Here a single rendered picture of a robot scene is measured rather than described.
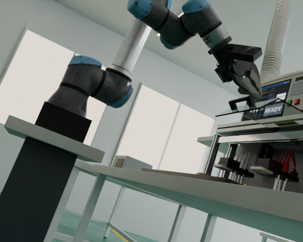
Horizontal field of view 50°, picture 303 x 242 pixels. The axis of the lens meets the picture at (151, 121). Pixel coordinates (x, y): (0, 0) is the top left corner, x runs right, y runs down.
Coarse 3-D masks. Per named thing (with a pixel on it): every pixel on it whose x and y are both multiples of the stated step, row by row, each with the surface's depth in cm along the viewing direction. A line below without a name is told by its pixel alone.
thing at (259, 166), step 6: (258, 162) 118; (264, 162) 115; (270, 162) 113; (276, 162) 114; (252, 168) 116; (258, 168) 113; (264, 168) 112; (270, 168) 113; (276, 168) 114; (270, 174) 120; (276, 174) 116; (282, 174) 114; (288, 174) 115; (276, 180) 120; (282, 180) 118; (288, 180) 119; (294, 180) 116
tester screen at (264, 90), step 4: (276, 84) 141; (280, 84) 138; (284, 84) 136; (288, 84) 134; (264, 88) 147; (268, 88) 144; (272, 88) 142; (276, 88) 139; (280, 88) 137; (284, 88) 135; (264, 92) 146; (268, 92) 143; (272, 92) 141; (276, 92) 138; (280, 92) 136; (284, 92) 134; (264, 96) 145; (268, 96) 142; (256, 100) 149; (260, 100) 146; (264, 100) 144; (284, 100) 132
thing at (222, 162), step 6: (222, 162) 138; (228, 162) 135; (234, 162) 136; (222, 168) 136; (228, 168) 135; (234, 168) 136; (240, 168) 137; (240, 174) 140; (246, 174) 138; (252, 174) 139; (234, 180) 142; (240, 180) 138
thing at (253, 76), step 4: (248, 72) 99; (252, 72) 98; (248, 76) 99; (252, 76) 98; (256, 76) 99; (252, 80) 99; (256, 80) 99; (252, 84) 100; (256, 84) 99; (260, 84) 99; (256, 88) 99; (260, 88) 99; (260, 92) 99; (260, 96) 100
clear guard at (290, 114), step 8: (256, 104) 104; (264, 104) 98; (272, 104) 104; (280, 104) 102; (288, 104) 100; (224, 112) 116; (232, 112) 109; (240, 112) 121; (248, 112) 119; (256, 112) 116; (264, 112) 113; (272, 112) 111; (280, 112) 108; (288, 112) 106; (296, 112) 104; (256, 120) 123; (264, 120) 121; (272, 120) 118; (280, 120) 115; (288, 120) 113; (296, 120) 110; (272, 128) 126; (280, 128) 123; (288, 128) 120; (296, 128) 117
